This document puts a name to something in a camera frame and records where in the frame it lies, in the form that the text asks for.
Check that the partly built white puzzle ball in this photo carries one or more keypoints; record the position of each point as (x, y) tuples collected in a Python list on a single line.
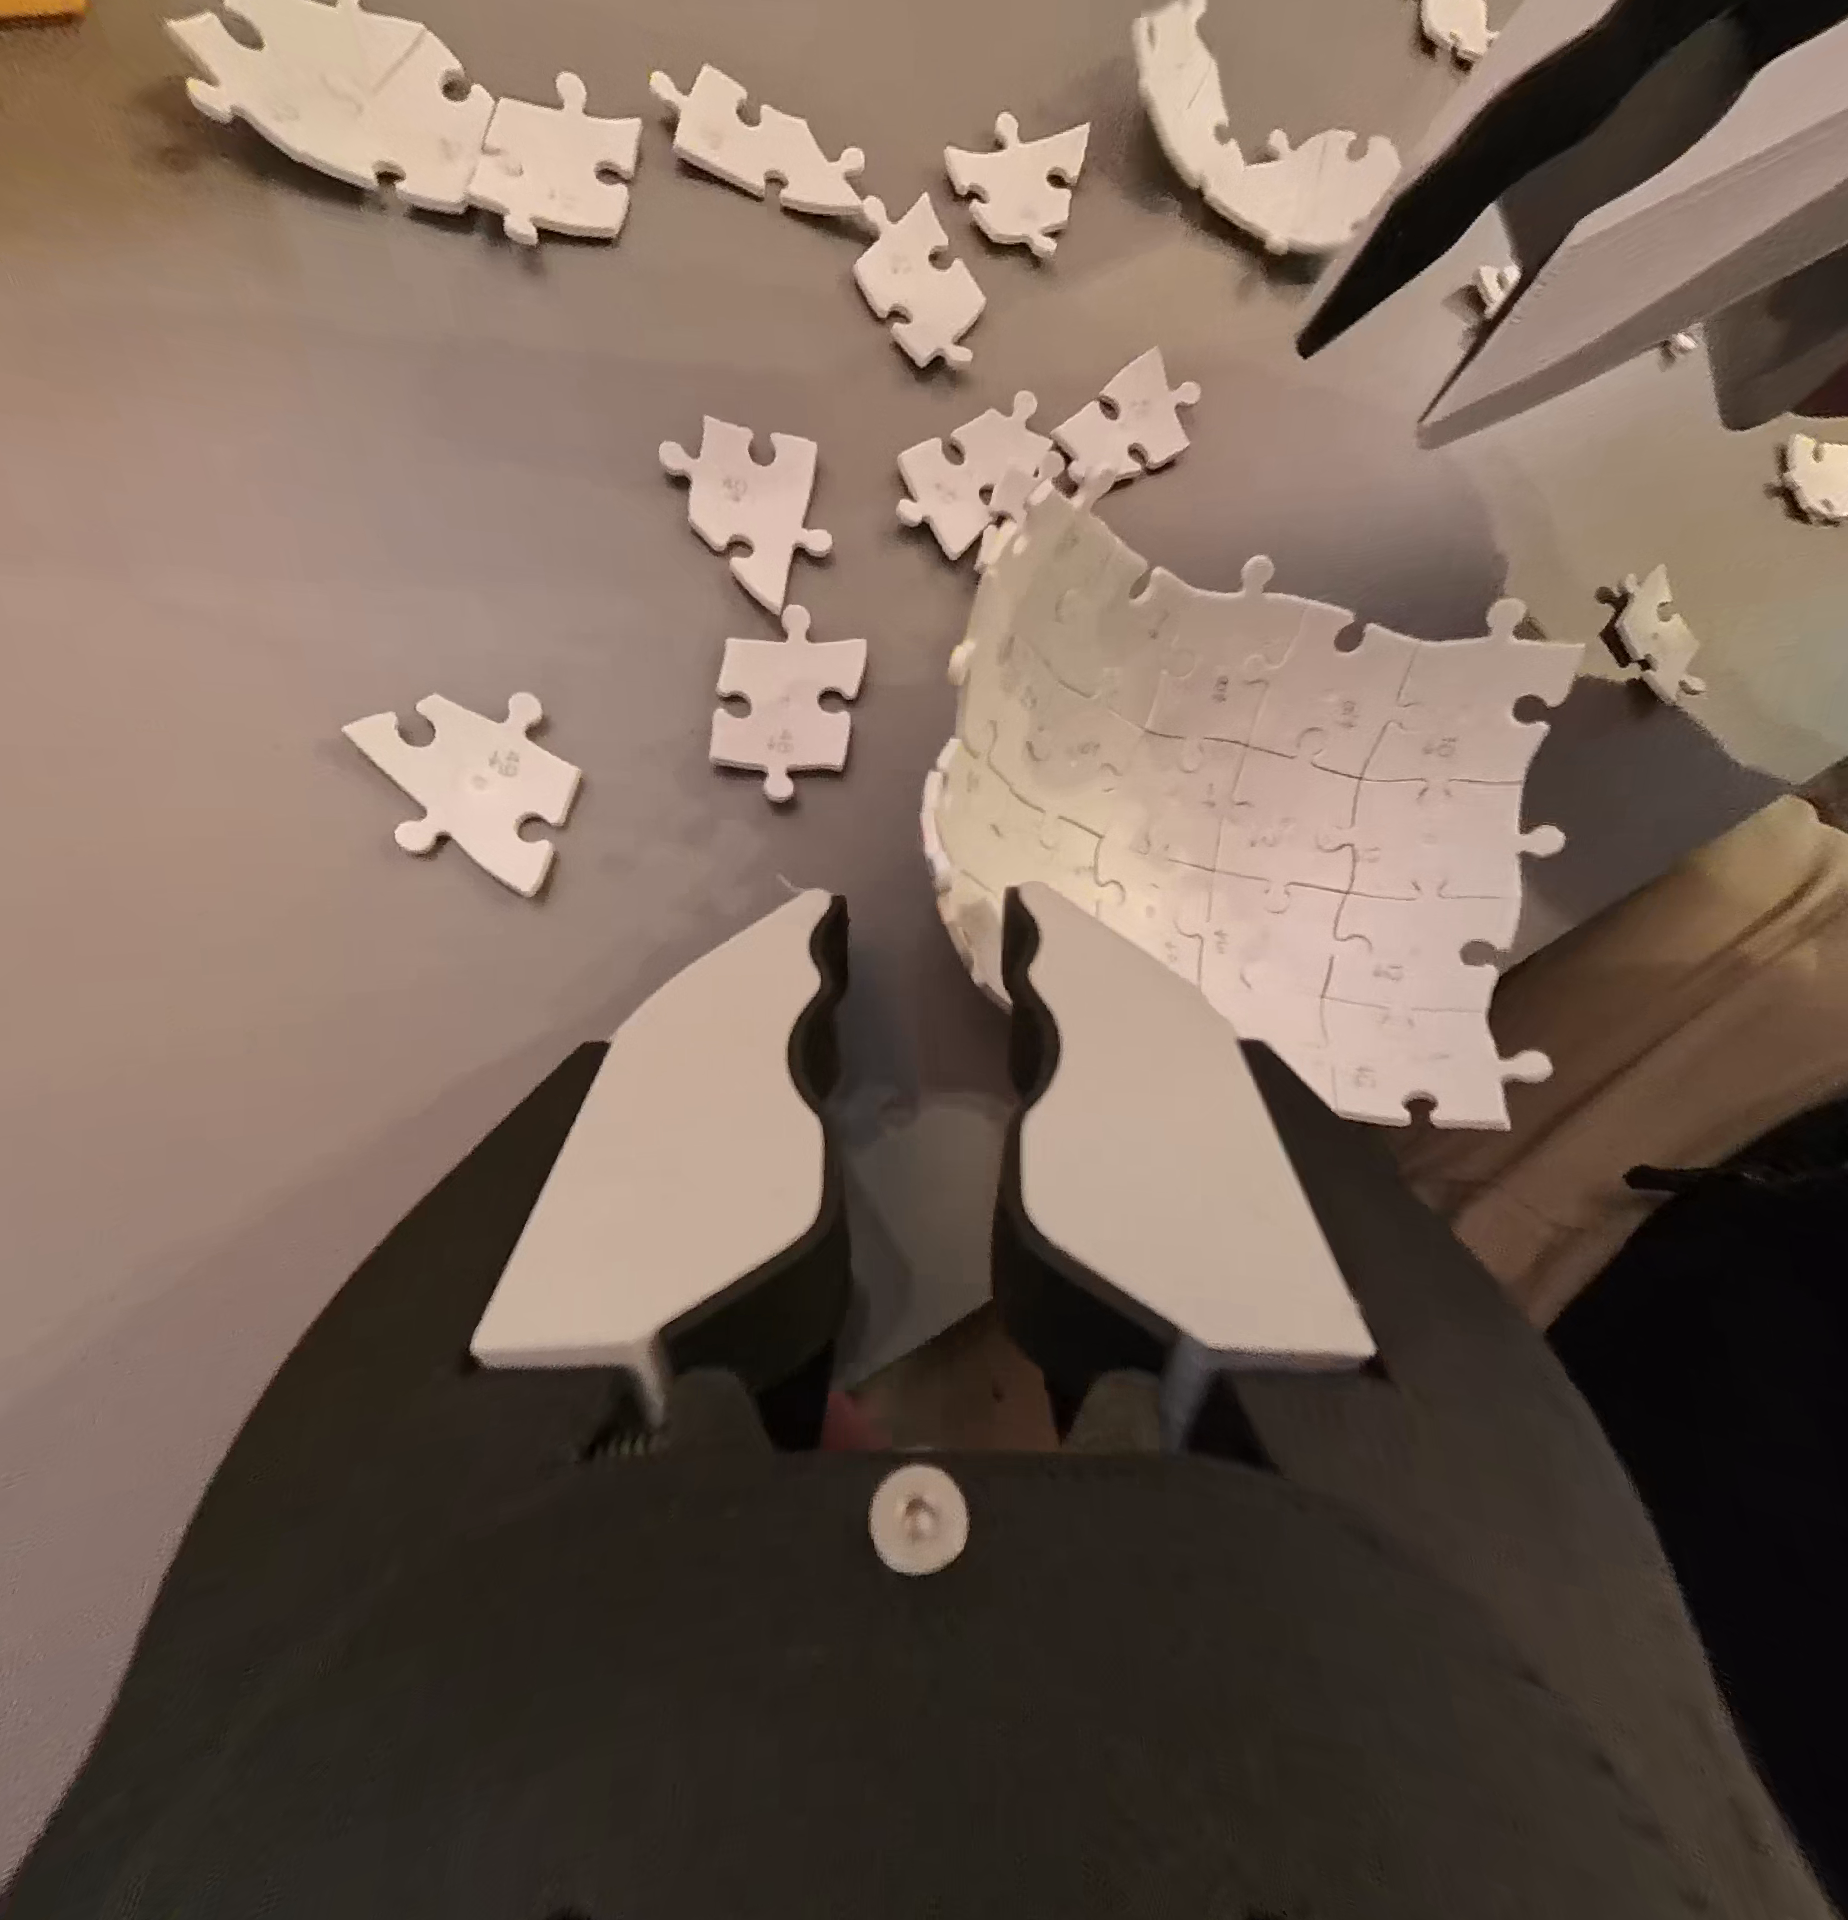
[(1285, 841)]

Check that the white puzzle pieces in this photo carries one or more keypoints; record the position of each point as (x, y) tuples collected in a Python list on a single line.
[(780, 696)]

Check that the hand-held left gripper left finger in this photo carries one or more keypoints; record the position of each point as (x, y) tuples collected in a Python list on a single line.
[(655, 1201)]

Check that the joined white puzzle strip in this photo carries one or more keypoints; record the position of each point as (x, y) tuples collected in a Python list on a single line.
[(354, 90)]

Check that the curved joined puzzle strip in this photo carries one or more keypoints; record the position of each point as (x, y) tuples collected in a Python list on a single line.
[(1210, 136)]

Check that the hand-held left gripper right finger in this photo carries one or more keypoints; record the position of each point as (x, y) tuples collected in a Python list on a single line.
[(1180, 1201)]

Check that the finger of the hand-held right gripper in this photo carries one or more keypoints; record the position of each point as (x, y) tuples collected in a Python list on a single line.
[(1719, 196), (1495, 106)]

